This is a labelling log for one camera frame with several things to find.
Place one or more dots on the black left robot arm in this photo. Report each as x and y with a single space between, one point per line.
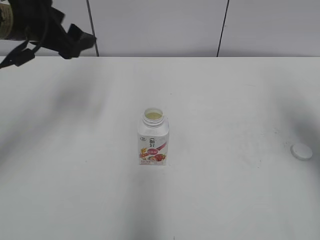
12 20

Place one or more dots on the white strawberry yogurt bottle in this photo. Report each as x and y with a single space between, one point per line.
153 137

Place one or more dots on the white plastic bottle cap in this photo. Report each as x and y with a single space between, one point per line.
301 151

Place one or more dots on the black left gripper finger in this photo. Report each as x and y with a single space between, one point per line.
84 42

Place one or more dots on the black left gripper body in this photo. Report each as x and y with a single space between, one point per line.
45 30

